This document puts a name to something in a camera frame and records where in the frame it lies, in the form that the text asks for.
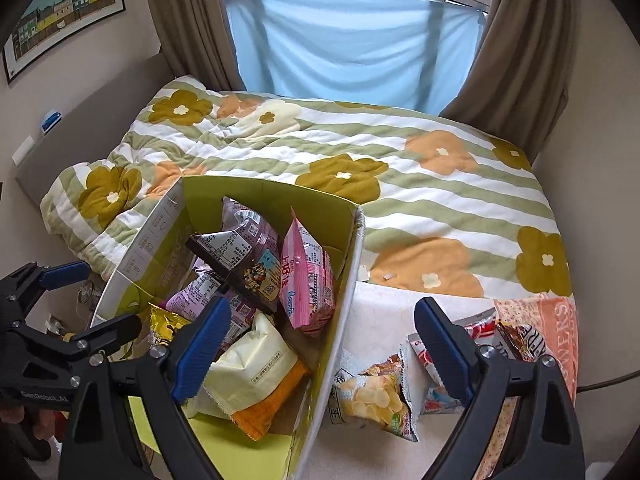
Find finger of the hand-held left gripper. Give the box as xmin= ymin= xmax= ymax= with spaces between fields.
xmin=65 ymin=312 xmax=144 ymax=357
xmin=37 ymin=261 xmax=92 ymax=291

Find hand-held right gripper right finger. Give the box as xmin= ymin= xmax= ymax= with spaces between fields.
xmin=413 ymin=296 xmax=586 ymax=480

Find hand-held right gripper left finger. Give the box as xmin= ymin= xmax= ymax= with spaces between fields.
xmin=57 ymin=296 xmax=232 ymax=480

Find red white snack packet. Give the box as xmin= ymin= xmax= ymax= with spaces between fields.
xmin=406 ymin=308 xmax=497 ymax=415

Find gold snack packet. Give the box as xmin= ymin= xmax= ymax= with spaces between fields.
xmin=149 ymin=304 xmax=193 ymax=353

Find pale yellow snack packet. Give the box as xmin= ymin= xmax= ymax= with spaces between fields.
xmin=201 ymin=311 xmax=299 ymax=417

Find potato chips packet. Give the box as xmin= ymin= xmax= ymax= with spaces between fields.
xmin=331 ymin=354 xmax=420 ymax=442

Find orange snack packet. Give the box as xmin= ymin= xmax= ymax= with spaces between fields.
xmin=231 ymin=359 xmax=312 ymax=442

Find small black snack packet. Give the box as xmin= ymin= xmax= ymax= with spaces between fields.
xmin=186 ymin=231 xmax=253 ymax=288

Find pink snack packet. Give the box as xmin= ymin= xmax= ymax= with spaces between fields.
xmin=279 ymin=206 xmax=337 ymax=337

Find dark purple snack packet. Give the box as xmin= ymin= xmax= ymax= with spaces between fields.
xmin=220 ymin=196 xmax=282 ymax=313

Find yellow-green cardboard box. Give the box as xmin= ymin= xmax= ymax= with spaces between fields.
xmin=90 ymin=176 xmax=367 ymax=480

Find person's left hand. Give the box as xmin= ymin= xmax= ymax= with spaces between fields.
xmin=0 ymin=406 xmax=54 ymax=461

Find clear glass bottle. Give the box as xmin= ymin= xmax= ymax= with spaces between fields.
xmin=75 ymin=279 xmax=102 ymax=307

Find orange patterned towel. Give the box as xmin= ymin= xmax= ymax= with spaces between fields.
xmin=471 ymin=296 xmax=582 ymax=480

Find grey headboard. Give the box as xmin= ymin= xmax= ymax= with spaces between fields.
xmin=14 ymin=52 xmax=175 ymax=207

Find flower striped quilt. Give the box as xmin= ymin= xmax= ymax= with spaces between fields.
xmin=40 ymin=76 xmax=574 ymax=302

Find framed houses picture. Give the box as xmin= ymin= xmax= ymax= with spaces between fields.
xmin=2 ymin=0 xmax=126 ymax=86

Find brown curtain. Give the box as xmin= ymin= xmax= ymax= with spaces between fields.
xmin=141 ymin=0 xmax=247 ymax=92
xmin=442 ymin=0 xmax=584 ymax=157

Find light blue cloth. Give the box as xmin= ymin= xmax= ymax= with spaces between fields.
xmin=225 ymin=0 xmax=489 ymax=117

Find white wall switch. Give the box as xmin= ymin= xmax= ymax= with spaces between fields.
xmin=11 ymin=135 xmax=37 ymax=166

